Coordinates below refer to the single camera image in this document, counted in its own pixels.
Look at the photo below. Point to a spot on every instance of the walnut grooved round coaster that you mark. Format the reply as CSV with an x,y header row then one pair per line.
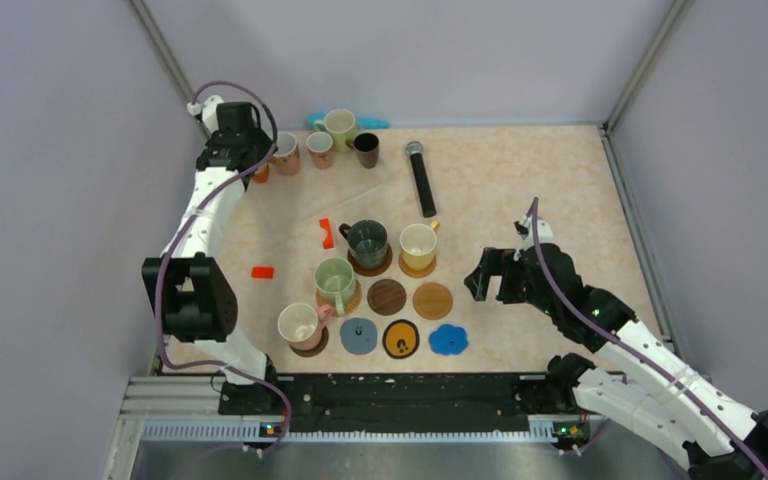
x,y
321,345

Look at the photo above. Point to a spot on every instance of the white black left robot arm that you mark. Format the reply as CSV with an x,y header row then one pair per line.
x,y
194,306

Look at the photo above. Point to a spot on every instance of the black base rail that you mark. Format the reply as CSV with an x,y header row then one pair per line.
x,y
404,403

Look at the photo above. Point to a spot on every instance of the light green mug front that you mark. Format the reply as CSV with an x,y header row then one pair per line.
x,y
336,284

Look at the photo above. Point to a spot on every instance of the light brown round coaster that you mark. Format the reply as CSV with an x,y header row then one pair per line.
x,y
407,270

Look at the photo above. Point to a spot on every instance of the small grey blue mug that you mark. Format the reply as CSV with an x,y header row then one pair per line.
x,y
320,146

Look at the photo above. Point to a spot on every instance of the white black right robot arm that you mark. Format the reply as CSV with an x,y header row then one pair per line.
x,y
669,404

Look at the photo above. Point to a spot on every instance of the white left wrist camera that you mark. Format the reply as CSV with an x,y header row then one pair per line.
x,y
205,112

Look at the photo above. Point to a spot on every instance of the orange plastic piece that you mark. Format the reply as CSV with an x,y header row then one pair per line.
x,y
328,240

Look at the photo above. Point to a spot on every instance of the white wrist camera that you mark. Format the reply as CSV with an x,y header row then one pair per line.
x,y
530,227
205,112

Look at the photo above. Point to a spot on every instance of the small orange rectangular block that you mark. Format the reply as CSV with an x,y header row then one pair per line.
x,y
262,272

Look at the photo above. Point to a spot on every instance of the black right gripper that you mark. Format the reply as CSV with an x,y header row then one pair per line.
x,y
495,262

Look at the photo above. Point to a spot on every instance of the grey smiley silicone coaster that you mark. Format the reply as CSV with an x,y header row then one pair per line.
x,y
358,336

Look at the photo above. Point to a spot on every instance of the dark walnut round coaster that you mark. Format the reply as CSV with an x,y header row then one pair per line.
x,y
386,297

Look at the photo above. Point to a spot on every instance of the sage green mug back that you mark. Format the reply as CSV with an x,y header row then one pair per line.
x,y
341,125

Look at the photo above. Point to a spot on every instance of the black handheld microphone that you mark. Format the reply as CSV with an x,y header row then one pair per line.
x,y
415,153

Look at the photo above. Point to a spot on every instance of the blue cloud shaped coaster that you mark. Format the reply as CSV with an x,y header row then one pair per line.
x,y
448,339

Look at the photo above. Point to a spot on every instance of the dark green mug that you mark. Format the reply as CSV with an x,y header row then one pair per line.
x,y
367,241

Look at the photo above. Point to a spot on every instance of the small orange mug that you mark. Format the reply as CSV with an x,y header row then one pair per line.
x,y
261,175

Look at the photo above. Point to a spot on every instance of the pink mug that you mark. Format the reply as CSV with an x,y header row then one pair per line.
x,y
302,326

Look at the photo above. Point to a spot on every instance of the yellow mug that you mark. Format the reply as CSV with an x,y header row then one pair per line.
x,y
418,243

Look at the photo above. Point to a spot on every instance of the tan wooden round coaster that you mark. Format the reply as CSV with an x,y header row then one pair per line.
x,y
432,301

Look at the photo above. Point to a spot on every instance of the dark wooden round coaster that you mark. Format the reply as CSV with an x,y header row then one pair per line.
x,y
372,272

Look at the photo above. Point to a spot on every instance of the brown mug white interior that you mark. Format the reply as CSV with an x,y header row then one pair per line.
x,y
286,158

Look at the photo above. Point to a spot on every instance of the dark brown mug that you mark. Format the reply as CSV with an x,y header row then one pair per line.
x,y
366,146

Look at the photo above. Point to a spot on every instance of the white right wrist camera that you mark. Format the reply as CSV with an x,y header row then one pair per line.
x,y
530,227

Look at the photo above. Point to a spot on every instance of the orange black smiley coaster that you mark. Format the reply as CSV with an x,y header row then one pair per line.
x,y
401,339

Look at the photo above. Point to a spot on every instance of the light blue plastic object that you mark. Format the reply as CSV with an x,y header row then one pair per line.
x,y
367,123

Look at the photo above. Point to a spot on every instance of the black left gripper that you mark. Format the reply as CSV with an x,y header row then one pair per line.
x,y
260,137

